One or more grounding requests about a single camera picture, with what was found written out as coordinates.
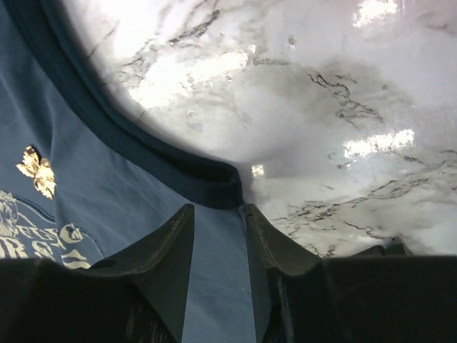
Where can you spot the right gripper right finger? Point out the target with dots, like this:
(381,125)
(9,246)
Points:
(378,295)

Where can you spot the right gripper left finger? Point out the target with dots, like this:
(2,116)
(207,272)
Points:
(136,295)

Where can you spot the blue printed tank top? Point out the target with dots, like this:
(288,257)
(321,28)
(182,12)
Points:
(115,183)

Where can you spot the gold brooch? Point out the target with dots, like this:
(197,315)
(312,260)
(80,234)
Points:
(39,169)

